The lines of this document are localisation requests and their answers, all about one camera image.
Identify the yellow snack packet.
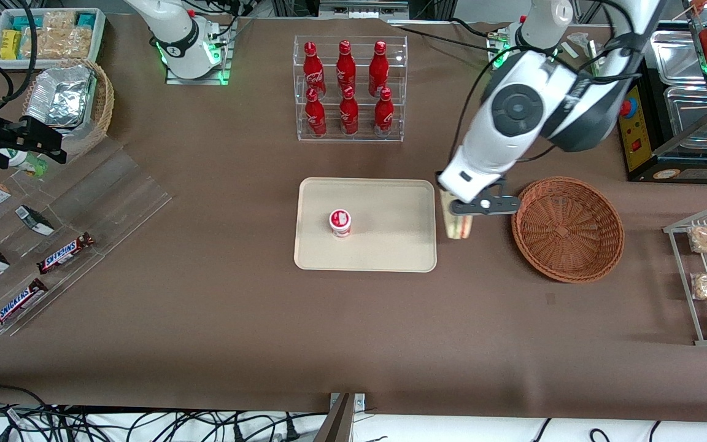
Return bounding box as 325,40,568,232
0,29,23,60

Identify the clear acrylic stepped display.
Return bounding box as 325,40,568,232
0,135,174,337

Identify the light tan wicker basket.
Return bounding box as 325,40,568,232
21,58,115,157

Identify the Snickers chocolate bar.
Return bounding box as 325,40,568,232
36,232,95,274
0,278,49,332

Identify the triangle sandwich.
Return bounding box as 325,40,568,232
440,189,474,241

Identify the brown table cover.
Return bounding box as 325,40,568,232
0,14,707,424

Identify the white plastic bin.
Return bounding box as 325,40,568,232
0,8,107,69

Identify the brown round wicker basket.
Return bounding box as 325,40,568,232
511,176,625,284

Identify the white red yogurt cup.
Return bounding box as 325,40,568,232
329,209,353,238

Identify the metal table bracket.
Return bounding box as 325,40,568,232
314,393,366,442

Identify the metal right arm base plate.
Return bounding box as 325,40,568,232
165,18,233,85

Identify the clear acrylic bottle rack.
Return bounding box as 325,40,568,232
293,35,408,143

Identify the black food warmer appliance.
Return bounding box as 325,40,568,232
616,20,707,184

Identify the red cola bottle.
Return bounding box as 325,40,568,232
303,41,326,99
339,86,359,136
368,41,390,98
374,87,395,138
304,87,328,138
336,40,357,96

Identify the clear bag of crackers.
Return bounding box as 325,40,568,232
20,26,93,60
42,10,78,31

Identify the beige plastic tray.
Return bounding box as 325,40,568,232
293,177,438,273

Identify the small green white bottle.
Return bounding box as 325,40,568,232
0,149,48,177

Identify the silver wire shelf rack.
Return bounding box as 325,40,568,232
663,204,707,346

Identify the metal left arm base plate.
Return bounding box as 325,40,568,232
487,25,517,69

